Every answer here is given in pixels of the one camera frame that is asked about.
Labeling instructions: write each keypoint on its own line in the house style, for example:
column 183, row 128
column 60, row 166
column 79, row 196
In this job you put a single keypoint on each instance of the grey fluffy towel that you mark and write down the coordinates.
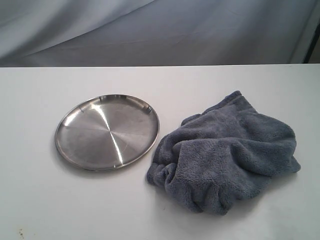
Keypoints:
column 227, row 153

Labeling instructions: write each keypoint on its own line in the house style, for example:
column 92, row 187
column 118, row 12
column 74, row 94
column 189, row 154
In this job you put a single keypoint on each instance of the round stainless steel plate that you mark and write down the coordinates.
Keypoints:
column 107, row 132

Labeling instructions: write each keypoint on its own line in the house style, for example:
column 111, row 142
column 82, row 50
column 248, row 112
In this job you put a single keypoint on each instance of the black stand pole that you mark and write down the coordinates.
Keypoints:
column 309, row 53

